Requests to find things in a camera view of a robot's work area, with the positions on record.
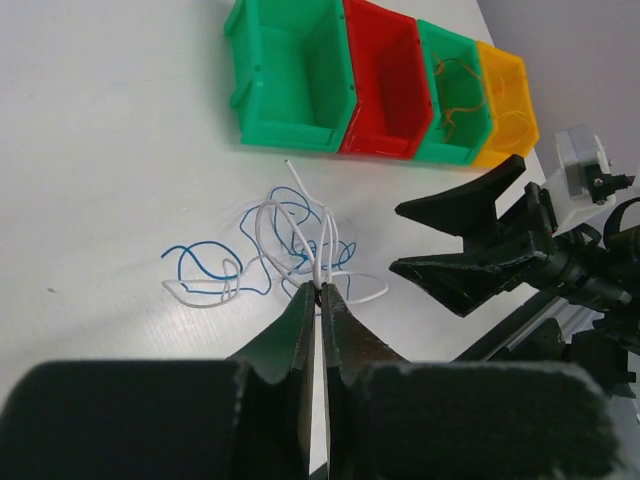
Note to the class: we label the yellow plastic bin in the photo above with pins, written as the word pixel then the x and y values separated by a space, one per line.
pixel 514 124

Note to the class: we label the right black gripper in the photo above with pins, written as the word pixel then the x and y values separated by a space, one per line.
pixel 523 247

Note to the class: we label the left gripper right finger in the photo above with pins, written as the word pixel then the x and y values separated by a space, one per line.
pixel 388 418

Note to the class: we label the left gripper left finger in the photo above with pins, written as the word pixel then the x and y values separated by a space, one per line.
pixel 247 416

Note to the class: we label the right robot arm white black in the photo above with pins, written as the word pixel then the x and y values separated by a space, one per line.
pixel 598 270

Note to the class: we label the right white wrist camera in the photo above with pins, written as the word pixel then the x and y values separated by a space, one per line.
pixel 583 185

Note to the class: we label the right green plastic bin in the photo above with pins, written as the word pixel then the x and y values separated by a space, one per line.
pixel 461 116

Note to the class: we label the left green plastic bin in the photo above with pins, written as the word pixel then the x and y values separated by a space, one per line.
pixel 294 82

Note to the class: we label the green plastic bin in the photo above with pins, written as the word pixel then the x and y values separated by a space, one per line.
pixel 294 82
pixel 461 116

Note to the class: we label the red plastic bin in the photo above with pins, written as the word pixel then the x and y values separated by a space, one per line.
pixel 393 109

